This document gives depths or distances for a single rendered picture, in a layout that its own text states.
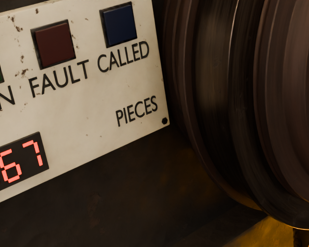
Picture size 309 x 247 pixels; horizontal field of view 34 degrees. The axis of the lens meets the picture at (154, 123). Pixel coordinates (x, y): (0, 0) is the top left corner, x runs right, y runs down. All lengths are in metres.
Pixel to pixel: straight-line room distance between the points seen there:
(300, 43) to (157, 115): 0.20
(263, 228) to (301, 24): 0.36
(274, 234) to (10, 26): 0.50
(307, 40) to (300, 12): 0.03
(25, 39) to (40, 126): 0.09
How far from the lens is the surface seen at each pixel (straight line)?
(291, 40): 0.52
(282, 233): 0.82
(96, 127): 0.57
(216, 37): 0.51
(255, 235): 0.77
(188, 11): 0.53
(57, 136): 0.55
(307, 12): 0.52
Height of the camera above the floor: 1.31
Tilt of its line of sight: 23 degrees down
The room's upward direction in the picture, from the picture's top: 9 degrees counter-clockwise
